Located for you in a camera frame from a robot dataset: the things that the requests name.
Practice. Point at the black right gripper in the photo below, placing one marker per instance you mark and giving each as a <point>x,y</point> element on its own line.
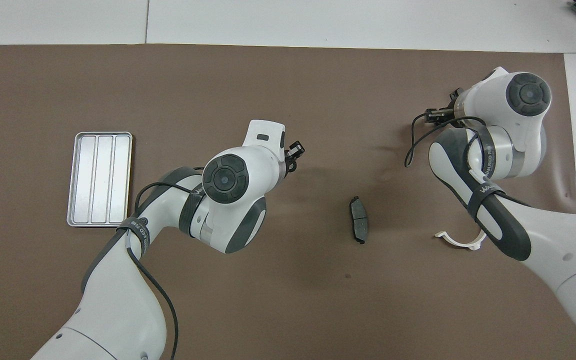
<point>438,116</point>

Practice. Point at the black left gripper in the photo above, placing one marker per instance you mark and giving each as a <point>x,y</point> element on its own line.
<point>285,160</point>

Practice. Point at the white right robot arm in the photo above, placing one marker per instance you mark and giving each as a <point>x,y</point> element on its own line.
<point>568,250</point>

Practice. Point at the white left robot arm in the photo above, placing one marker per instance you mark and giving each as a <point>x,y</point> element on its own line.
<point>118,310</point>

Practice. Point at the silver metal tray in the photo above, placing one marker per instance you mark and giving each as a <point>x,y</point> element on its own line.
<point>100,180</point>

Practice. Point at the long grey brake pad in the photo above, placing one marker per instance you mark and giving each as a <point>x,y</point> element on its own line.
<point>358,220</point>

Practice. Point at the brown paper table mat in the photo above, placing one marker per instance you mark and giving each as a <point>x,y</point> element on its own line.
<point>293,300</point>

